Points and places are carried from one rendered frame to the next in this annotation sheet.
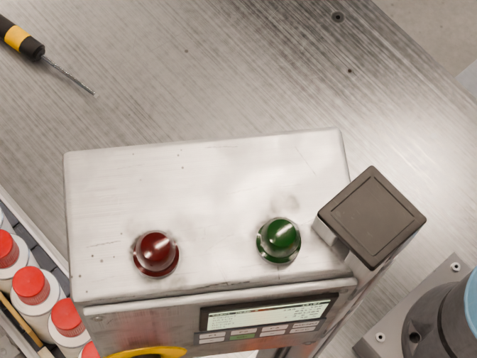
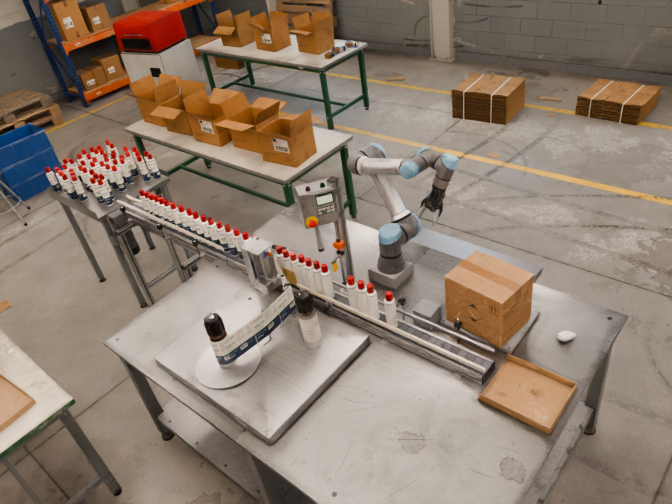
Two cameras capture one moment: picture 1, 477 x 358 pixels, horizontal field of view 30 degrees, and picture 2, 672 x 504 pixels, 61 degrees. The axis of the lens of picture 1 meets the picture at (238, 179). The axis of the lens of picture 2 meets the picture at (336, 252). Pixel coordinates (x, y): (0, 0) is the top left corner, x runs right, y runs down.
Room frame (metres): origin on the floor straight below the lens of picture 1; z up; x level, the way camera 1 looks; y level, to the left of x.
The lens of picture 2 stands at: (-2.11, -0.29, 2.78)
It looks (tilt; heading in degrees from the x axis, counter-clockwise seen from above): 36 degrees down; 6
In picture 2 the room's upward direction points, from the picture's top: 10 degrees counter-clockwise
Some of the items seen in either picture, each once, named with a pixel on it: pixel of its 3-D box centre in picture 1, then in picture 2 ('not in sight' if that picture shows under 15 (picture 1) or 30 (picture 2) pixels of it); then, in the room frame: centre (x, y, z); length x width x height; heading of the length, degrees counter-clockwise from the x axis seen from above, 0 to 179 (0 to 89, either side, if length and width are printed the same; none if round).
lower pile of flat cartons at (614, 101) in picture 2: not in sight; (617, 100); (3.55, -2.82, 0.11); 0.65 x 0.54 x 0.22; 47
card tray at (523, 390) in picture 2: not in sight; (527, 391); (-0.60, -0.79, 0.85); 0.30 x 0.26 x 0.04; 51
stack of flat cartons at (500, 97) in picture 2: not in sight; (488, 97); (3.94, -1.58, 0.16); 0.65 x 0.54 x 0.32; 55
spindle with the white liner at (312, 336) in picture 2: not in sight; (308, 318); (-0.23, 0.10, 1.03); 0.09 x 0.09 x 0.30
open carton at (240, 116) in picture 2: not in sight; (254, 123); (2.20, 0.66, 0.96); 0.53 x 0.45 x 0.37; 142
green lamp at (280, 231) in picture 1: (280, 238); not in sight; (0.16, -0.03, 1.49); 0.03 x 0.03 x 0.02
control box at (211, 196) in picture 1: (209, 260); (317, 204); (0.17, 0.01, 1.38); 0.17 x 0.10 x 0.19; 106
